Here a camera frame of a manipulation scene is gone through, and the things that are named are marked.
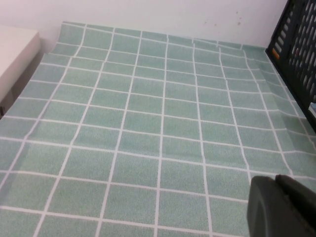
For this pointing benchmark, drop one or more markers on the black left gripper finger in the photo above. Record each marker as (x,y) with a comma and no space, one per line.
(276,212)

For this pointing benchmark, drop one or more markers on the black plastic book holder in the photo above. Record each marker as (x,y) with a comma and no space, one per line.
(292,85)

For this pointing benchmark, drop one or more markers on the green checked tablecloth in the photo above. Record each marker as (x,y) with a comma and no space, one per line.
(148,123)

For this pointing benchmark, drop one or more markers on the white side table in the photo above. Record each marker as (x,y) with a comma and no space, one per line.
(14,54)

